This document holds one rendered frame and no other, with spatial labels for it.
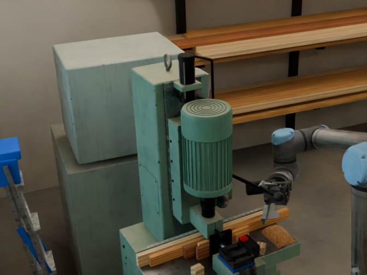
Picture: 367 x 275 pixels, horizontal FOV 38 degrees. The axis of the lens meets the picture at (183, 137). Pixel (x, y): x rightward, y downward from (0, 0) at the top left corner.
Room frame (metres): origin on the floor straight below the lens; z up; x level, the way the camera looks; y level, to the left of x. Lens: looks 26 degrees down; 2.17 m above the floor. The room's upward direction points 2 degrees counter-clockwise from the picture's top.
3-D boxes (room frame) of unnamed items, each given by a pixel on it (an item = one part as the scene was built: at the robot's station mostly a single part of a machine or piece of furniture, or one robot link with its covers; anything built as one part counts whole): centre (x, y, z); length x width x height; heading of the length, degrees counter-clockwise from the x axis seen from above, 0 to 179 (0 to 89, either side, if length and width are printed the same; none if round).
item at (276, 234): (1.72, -0.35, 0.91); 0.12 x 0.09 x 0.03; 27
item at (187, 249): (1.66, -0.09, 0.92); 0.23 x 0.02 x 0.04; 117
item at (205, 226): (1.70, -0.07, 0.99); 0.14 x 0.07 x 0.09; 27
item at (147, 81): (1.94, 0.05, 1.16); 0.22 x 0.22 x 0.72; 27
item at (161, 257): (1.71, -0.14, 0.92); 0.62 x 0.02 x 0.04; 117
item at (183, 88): (1.80, -0.02, 1.53); 0.08 x 0.08 x 0.17; 27
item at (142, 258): (1.70, -0.08, 0.92); 0.60 x 0.02 x 0.05; 117
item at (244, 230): (1.66, -0.14, 0.93); 0.22 x 0.01 x 0.06; 117
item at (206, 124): (1.68, -0.08, 1.32); 0.18 x 0.18 x 0.31
